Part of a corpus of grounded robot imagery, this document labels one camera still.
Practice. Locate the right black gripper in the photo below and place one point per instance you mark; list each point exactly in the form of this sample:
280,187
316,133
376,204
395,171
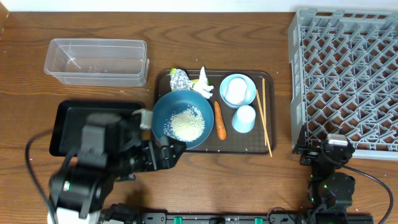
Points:
310,153

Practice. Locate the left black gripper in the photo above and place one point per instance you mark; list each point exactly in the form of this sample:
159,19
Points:
169,160

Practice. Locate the white rice pile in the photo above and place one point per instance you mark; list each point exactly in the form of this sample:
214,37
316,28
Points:
185,126

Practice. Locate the dark blue plate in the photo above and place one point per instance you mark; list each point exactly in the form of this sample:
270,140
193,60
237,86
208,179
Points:
177,101

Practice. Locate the light blue cup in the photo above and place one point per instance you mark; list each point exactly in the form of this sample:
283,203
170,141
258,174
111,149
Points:
244,119

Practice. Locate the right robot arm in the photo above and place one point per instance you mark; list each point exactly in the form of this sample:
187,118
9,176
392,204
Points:
329,191

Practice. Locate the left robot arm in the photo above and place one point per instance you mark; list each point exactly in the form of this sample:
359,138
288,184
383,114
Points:
82,189

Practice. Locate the grey dishwasher rack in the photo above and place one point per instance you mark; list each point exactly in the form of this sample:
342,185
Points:
344,79

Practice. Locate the orange carrot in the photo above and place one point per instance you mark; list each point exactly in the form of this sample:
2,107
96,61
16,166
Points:
221,130

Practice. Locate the left wooden chopstick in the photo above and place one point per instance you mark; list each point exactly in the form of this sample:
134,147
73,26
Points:
266,142

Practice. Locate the wooden chopstick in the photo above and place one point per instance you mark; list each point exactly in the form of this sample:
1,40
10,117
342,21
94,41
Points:
266,142
264,100

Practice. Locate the right wooden chopstick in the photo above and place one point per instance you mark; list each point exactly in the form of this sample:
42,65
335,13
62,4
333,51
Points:
264,100

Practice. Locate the crumpled foil wrapper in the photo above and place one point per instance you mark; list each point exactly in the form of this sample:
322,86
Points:
179,80

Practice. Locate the dark brown serving tray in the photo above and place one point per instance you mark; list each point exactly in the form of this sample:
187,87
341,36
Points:
235,142

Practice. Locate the crumpled white tissue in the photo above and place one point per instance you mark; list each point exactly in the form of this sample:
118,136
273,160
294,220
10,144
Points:
202,87

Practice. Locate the light blue bowl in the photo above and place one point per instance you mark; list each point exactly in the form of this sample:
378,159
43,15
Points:
250,92

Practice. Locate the black plastic tray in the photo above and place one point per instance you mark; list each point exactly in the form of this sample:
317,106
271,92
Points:
71,118

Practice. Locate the clear plastic bin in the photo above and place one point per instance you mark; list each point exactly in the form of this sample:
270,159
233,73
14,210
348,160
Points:
98,62

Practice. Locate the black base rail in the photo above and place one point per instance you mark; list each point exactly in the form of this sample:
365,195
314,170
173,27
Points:
123,214

